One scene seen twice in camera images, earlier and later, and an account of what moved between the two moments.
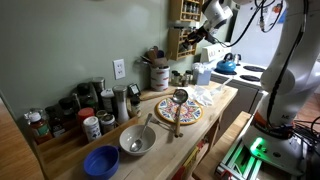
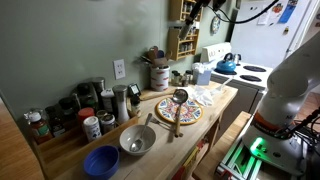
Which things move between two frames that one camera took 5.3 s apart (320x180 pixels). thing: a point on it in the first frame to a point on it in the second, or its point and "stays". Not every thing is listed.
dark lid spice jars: x=176 y=78 stays
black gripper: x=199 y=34 to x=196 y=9
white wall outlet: x=119 y=68 stays
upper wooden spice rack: x=186 y=10 stays
